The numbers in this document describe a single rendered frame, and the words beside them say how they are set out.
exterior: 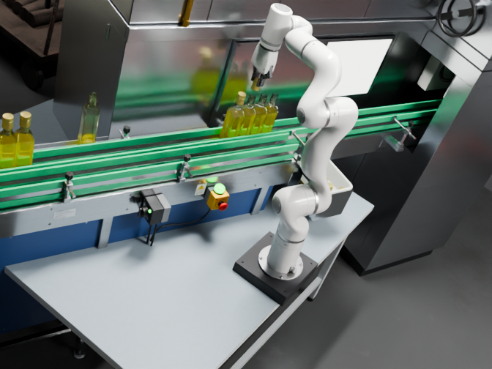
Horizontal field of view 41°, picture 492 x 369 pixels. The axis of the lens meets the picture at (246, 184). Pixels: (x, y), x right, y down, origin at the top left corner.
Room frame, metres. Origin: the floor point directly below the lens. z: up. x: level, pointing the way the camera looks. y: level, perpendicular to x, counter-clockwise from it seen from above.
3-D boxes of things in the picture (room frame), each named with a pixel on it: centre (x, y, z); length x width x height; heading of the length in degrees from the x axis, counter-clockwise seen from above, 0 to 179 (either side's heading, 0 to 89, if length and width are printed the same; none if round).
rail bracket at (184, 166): (1.95, 0.23, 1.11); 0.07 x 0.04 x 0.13; 44
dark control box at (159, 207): (1.86, 0.29, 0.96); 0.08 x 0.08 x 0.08; 44
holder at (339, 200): (2.43, -0.30, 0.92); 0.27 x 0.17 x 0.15; 44
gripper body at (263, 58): (2.32, 0.10, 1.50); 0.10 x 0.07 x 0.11; 45
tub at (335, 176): (2.41, -0.32, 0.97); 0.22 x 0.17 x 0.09; 44
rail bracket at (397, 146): (2.84, -0.63, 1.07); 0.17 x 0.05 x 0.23; 44
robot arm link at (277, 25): (2.32, 0.10, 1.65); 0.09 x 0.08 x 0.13; 128
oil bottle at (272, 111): (2.39, 0.01, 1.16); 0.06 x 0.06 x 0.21; 44
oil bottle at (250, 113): (2.31, 0.10, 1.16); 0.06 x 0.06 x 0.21; 45
